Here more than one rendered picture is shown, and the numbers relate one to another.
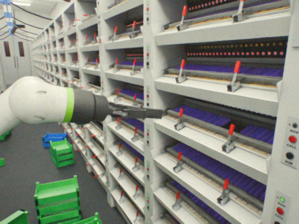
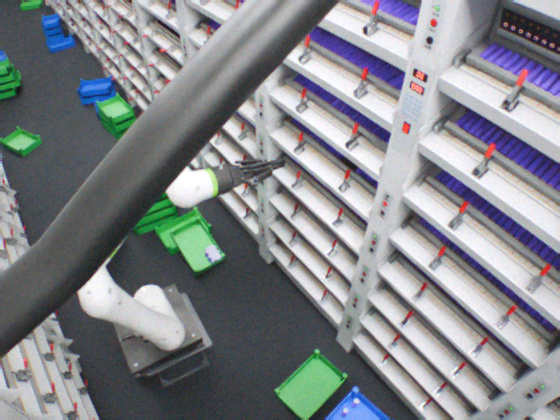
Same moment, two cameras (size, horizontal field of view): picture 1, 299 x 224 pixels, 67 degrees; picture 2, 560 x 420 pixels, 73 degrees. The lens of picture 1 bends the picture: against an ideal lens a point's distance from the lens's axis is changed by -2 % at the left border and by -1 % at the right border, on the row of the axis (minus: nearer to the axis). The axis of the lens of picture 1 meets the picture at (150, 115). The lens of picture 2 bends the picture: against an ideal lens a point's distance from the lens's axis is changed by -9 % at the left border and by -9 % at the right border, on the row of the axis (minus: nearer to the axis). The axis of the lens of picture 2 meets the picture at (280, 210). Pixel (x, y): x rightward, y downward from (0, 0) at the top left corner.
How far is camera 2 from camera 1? 85 cm
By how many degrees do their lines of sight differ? 33
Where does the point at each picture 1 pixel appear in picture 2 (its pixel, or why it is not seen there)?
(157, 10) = not seen: hidden behind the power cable
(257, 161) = (364, 205)
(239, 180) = not seen: hidden behind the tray
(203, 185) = (321, 206)
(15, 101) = (179, 199)
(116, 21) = not seen: outside the picture
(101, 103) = (236, 178)
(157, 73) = (272, 85)
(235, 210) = (346, 232)
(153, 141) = (269, 152)
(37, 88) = (192, 187)
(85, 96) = (224, 178)
